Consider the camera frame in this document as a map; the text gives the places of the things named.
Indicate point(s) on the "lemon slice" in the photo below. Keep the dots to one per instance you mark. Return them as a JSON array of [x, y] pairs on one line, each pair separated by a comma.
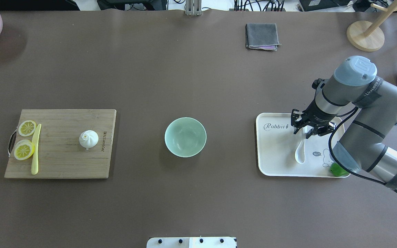
[[27, 128], [24, 149]]

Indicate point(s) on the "green lime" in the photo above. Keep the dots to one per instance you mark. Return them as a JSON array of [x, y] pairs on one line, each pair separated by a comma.
[[338, 171]]

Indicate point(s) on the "wooden mug tree stand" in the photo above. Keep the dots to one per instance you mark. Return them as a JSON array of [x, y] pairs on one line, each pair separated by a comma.
[[367, 36]]

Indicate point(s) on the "yellow plastic knife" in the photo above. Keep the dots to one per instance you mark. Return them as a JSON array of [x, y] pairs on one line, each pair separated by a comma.
[[35, 156]]

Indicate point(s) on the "wooden cutting board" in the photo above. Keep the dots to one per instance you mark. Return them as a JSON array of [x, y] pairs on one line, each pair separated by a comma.
[[60, 155]]

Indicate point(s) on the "folded grey cloth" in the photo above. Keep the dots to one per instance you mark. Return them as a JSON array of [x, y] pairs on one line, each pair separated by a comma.
[[262, 36]]

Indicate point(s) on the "light green bowl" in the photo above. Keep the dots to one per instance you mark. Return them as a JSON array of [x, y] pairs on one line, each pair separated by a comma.
[[185, 137]]

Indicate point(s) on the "lower lemon slice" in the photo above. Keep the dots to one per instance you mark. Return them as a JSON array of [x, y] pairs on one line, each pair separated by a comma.
[[24, 149]]

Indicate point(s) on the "white ceramic spoon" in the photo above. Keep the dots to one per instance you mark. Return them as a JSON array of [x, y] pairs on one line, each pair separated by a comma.
[[300, 150]]

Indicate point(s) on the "upper lemon slice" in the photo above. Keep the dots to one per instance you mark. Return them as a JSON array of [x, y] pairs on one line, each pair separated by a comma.
[[27, 128]]

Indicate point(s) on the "white steamed bun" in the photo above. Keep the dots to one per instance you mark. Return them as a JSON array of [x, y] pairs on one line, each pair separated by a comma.
[[88, 139]]

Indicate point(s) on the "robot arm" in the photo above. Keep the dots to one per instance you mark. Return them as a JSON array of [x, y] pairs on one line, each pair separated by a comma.
[[360, 151]]

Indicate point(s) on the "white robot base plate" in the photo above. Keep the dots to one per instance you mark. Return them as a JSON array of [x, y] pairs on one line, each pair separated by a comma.
[[192, 242]]

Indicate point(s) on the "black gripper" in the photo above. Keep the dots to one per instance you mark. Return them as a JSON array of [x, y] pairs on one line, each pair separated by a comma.
[[317, 115]]

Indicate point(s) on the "cream rabbit tray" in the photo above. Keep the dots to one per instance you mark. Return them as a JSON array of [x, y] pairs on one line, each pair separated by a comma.
[[276, 146]]

